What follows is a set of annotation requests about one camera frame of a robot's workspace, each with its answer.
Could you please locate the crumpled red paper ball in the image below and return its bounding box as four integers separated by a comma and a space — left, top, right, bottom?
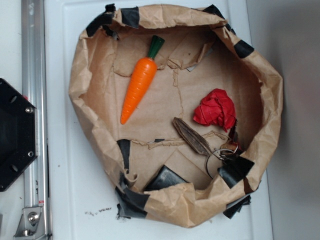
192, 88, 236, 132

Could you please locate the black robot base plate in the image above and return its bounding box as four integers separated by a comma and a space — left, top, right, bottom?
0, 78, 37, 192

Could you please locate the brown paper bag tray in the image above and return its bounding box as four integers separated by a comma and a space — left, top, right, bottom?
69, 4, 283, 228

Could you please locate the brown wood chip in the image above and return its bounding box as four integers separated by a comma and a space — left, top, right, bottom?
172, 117, 212, 156

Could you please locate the metal corner bracket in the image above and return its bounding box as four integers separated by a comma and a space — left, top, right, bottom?
13, 206, 46, 240

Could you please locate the aluminium extrusion rail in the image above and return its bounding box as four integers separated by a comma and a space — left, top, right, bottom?
21, 0, 52, 240

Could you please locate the metal key ring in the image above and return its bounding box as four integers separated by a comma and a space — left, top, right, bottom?
205, 147, 241, 180

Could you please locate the orange plastic toy carrot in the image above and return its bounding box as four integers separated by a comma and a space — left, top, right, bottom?
120, 35, 165, 125

